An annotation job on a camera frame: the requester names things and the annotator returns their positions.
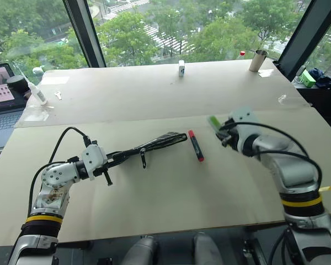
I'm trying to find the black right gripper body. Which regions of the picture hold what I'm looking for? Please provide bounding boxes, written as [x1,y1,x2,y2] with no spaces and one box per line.
[222,118,239,150]

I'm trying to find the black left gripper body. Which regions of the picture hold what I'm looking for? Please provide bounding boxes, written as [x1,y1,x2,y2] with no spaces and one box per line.
[92,161,115,178]

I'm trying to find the green highlighter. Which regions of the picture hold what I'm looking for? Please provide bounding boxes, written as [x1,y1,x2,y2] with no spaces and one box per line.
[207,115,223,134]

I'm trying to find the black grid pouch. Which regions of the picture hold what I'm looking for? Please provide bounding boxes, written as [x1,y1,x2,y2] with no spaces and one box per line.
[110,131,189,169]

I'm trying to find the red marker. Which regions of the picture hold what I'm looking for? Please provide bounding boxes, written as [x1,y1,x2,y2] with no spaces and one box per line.
[188,129,206,163]

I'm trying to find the clear tape patch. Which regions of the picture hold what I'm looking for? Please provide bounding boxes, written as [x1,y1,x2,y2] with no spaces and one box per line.
[277,93,303,105]
[23,106,55,122]

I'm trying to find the metal cup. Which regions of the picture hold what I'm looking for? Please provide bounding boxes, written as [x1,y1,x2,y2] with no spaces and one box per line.
[249,49,269,73]

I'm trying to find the dark grey rounded shape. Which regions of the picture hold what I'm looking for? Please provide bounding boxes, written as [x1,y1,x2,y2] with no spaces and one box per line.
[121,236,159,265]
[193,231,225,265]

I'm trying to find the green box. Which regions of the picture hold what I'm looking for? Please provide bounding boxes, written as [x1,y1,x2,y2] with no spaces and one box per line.
[301,69,317,89]

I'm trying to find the white squeeze bottle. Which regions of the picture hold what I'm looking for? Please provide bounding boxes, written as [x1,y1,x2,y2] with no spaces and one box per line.
[16,67,49,106]

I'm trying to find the dark blue cloth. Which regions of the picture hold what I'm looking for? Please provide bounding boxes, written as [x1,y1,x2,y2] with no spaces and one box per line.
[308,67,331,89]

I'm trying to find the grey laptop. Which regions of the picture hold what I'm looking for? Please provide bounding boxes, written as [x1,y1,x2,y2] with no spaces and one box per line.
[0,62,27,155]

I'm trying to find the black round puck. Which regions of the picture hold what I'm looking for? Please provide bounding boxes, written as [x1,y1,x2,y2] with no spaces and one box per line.
[6,75,30,93]

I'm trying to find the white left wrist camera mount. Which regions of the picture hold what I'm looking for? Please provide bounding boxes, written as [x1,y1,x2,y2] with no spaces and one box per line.
[81,142,108,182]

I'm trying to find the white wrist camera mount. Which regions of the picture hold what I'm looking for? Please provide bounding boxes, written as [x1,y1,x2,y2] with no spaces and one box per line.
[81,142,108,182]
[227,105,259,153]

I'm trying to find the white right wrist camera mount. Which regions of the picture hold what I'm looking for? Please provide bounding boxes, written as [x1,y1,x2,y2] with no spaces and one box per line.
[227,105,259,153]

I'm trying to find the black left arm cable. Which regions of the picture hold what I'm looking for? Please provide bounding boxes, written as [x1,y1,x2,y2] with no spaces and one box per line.
[29,126,93,219]

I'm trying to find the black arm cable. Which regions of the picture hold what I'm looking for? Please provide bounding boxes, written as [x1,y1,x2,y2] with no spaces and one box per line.
[29,126,93,219]
[220,121,324,194]

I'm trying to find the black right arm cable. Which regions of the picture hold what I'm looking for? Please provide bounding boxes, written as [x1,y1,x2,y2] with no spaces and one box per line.
[220,121,324,194]

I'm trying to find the thin black body cable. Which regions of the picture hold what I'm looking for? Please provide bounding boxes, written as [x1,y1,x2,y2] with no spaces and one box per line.
[267,227,292,265]

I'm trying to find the dark window frame post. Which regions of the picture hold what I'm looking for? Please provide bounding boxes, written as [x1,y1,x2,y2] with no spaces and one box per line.
[277,0,331,82]
[62,0,108,68]

